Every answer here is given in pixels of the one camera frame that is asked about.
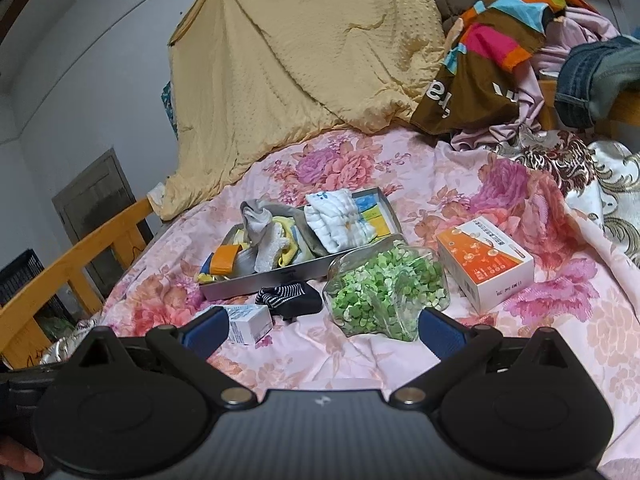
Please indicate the black plastic crate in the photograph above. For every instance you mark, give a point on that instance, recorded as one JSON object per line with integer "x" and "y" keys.
{"x": 25, "y": 280}

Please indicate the wooden bed rail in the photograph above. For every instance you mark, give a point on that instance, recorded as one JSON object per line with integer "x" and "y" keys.
{"x": 65, "y": 260}

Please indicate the bag of green paper stars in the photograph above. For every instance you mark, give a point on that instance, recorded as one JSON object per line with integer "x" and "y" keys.
{"x": 385, "y": 290}

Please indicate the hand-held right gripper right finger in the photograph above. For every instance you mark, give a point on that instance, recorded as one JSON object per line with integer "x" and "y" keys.
{"x": 442, "y": 332}

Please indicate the yellow blanket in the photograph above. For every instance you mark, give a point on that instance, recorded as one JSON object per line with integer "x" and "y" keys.
{"x": 300, "y": 60}

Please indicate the blue jeans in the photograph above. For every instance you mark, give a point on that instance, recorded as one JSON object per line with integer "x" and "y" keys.
{"x": 595, "y": 80}

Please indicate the pink garment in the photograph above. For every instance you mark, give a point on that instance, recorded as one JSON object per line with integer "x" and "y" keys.
{"x": 565, "y": 45}

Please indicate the orange and white box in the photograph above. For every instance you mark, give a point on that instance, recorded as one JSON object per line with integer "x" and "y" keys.
{"x": 485, "y": 265}

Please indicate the brown colourful printed cloth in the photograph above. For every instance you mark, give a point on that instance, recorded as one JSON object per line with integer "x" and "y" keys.
{"x": 480, "y": 65}

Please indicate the gold brocade cloth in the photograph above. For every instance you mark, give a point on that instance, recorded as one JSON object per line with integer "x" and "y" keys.
{"x": 65, "y": 342}
{"x": 595, "y": 185}

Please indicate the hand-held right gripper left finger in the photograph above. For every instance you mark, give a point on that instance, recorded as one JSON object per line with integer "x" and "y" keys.
{"x": 207, "y": 332}

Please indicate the pink floral bedsheet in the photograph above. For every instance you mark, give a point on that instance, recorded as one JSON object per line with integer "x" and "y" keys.
{"x": 500, "y": 360}

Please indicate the teal patterned cloth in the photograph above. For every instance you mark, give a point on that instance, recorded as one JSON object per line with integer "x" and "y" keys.
{"x": 169, "y": 107}

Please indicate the small white blue box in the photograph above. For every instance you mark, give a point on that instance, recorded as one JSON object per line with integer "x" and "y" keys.
{"x": 250, "y": 322}

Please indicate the black striped sock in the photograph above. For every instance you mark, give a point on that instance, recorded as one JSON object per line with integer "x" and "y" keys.
{"x": 287, "y": 297}

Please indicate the grey metal tray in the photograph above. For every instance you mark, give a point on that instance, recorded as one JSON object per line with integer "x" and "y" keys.
{"x": 270, "y": 281}

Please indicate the yellow striped towel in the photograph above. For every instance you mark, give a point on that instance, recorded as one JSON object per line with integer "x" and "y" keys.
{"x": 287, "y": 240}

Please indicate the person's left hand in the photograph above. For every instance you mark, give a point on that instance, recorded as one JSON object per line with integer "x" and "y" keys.
{"x": 17, "y": 460}

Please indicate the white pillow edge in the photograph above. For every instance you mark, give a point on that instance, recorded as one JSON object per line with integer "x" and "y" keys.
{"x": 156, "y": 197}

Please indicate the orange fabric piece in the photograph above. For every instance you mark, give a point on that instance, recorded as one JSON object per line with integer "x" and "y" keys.
{"x": 226, "y": 259}

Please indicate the blue and yellow printed cloth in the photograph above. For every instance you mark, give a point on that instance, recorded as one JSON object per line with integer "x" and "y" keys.
{"x": 375, "y": 215}

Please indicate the white cloth with blue print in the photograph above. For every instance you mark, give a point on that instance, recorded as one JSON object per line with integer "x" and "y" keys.
{"x": 340, "y": 225}

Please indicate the grey wooden door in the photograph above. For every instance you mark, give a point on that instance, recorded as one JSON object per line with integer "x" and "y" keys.
{"x": 95, "y": 200}

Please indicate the grey white sock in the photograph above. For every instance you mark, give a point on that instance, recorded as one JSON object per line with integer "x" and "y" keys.
{"x": 255, "y": 220}

